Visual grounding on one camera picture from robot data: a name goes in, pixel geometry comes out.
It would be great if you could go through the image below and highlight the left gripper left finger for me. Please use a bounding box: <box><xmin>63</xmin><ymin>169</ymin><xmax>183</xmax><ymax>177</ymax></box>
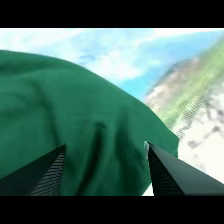
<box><xmin>0</xmin><ymin>143</ymin><xmax>67</xmax><ymax>197</ymax></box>

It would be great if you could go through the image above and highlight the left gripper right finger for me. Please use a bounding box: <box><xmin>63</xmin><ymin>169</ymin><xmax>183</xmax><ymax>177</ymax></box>
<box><xmin>146</xmin><ymin>141</ymin><xmax>224</xmax><ymax>197</ymax></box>

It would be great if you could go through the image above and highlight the green garment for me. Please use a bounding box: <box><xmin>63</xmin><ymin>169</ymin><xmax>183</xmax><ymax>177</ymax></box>
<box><xmin>0</xmin><ymin>49</ymin><xmax>180</xmax><ymax>197</ymax></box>

